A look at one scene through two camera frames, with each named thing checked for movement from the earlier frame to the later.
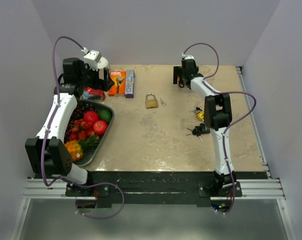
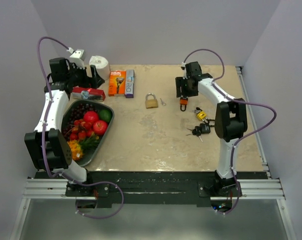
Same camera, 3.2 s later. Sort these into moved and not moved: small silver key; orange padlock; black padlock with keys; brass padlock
Moved: orange padlock
Not moved: brass padlock; small silver key; black padlock with keys
